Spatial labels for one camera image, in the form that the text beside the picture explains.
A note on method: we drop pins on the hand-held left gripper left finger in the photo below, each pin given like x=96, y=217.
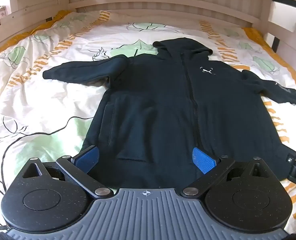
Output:
x=86, y=158

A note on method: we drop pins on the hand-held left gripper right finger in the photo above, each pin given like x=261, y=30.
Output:
x=205, y=160

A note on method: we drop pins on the black zip hoodie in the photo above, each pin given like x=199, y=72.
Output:
x=168, y=110

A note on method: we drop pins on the leaf print bed sheet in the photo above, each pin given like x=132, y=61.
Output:
x=50, y=105

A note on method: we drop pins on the white wooden bed frame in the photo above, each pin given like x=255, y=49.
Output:
x=148, y=0

